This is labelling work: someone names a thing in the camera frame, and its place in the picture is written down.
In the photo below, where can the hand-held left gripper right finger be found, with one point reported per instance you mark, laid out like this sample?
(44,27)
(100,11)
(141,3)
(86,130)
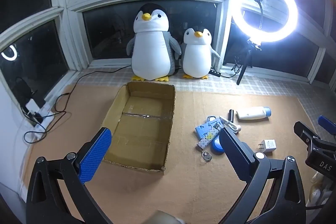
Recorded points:
(236,155)

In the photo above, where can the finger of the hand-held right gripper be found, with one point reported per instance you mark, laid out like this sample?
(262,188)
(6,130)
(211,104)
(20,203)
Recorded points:
(302,130)
(325,121)

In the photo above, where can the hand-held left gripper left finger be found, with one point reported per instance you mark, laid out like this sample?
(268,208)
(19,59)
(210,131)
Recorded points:
(94,155)

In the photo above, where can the blue round lid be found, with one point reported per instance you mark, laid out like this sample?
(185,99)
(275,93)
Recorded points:
(216,148)

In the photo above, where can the white patterned print tube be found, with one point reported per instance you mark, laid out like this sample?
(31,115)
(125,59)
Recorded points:
(208,138)

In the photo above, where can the white power adapter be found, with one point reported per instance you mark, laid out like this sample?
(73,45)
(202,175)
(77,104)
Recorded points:
(267,146)

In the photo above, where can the black cylinder tube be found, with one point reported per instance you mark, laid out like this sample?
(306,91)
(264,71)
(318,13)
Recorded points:
(231,115)

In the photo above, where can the blue patterned case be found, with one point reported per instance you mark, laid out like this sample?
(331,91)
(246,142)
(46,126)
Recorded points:
(203,130)

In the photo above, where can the cardboard box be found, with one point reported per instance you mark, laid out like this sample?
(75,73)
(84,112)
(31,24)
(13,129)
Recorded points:
(141,134)

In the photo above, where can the person's right hand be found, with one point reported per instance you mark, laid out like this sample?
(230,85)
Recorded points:
(317,188)

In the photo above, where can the white lotion bottle blue cap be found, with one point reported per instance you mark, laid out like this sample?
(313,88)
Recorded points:
(253,113)

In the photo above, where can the white power strip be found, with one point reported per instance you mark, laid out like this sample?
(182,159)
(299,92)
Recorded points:
(47,113)

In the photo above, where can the black plug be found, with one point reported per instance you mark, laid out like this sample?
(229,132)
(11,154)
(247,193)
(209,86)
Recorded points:
(37,118)

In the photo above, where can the brown felt mat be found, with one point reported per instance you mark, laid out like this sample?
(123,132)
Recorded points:
(170,192)

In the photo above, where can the black inline remote control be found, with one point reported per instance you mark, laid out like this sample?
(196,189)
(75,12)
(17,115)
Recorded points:
(214,72)

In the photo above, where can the black upright device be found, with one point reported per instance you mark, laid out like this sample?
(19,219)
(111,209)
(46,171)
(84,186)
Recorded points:
(23,90)

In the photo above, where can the small penguin plush toy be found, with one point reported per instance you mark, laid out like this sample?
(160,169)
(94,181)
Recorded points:
(197,56)

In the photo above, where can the large penguin plush toy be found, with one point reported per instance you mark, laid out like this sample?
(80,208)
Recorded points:
(152,50)

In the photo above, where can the white wall charger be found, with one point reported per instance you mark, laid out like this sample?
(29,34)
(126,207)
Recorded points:
(32,105)

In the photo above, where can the white window frame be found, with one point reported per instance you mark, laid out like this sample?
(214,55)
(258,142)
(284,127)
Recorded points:
(71,37)

